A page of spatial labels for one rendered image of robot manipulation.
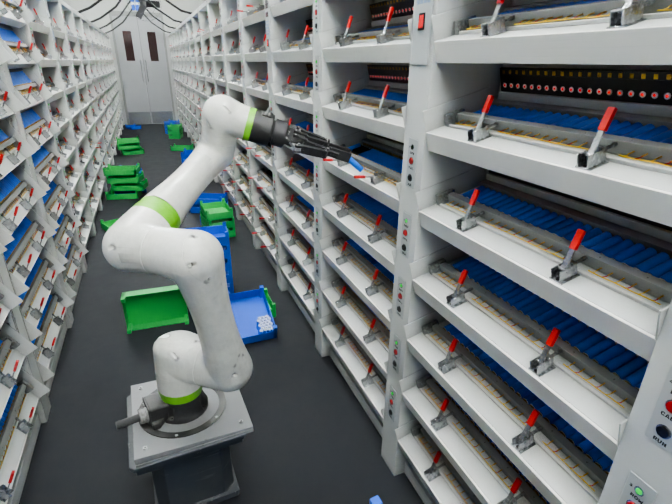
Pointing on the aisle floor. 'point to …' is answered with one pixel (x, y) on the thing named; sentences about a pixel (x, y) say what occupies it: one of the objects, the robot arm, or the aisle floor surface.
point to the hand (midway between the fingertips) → (338, 152)
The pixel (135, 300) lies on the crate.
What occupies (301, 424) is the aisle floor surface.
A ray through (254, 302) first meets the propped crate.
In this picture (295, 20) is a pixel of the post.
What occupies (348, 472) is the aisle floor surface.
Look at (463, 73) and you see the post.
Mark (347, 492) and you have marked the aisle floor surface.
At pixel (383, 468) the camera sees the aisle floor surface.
